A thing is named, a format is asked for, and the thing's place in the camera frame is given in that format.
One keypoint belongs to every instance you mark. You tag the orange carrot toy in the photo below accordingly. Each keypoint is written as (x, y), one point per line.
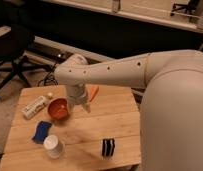
(93, 92)

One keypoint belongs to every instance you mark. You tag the distant office chair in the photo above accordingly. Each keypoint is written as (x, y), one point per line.
(190, 10)

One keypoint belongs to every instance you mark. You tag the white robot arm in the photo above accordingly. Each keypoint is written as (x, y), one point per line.
(171, 111)

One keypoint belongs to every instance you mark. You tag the orange bowl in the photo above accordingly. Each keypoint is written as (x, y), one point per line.
(57, 109)

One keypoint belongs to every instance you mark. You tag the white ceramic cup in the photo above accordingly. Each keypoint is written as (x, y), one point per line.
(54, 146)

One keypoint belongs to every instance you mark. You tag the small wooden table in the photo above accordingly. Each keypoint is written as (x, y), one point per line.
(114, 114)

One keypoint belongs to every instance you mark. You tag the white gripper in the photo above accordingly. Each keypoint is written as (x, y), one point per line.
(77, 95)

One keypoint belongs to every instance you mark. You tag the white tube bottle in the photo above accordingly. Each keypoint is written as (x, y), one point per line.
(34, 107)

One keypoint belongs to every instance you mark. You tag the black office chair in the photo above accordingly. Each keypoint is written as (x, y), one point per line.
(12, 58)

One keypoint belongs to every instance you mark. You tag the blue sponge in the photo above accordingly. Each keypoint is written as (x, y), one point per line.
(41, 132)

